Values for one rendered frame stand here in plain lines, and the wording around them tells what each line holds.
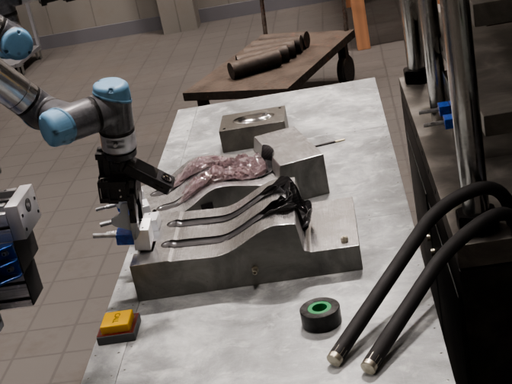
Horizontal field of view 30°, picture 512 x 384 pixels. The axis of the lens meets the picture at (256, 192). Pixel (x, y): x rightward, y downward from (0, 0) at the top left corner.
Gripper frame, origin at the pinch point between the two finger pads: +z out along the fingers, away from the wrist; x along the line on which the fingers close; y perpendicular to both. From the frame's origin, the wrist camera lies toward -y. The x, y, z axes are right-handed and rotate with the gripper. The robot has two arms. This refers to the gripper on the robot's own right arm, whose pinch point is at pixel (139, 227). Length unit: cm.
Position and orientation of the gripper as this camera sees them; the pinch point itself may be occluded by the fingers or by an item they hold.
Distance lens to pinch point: 214.7
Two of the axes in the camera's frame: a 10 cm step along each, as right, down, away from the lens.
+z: 0.5, 8.5, 5.2
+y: -10.0, 0.3, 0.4
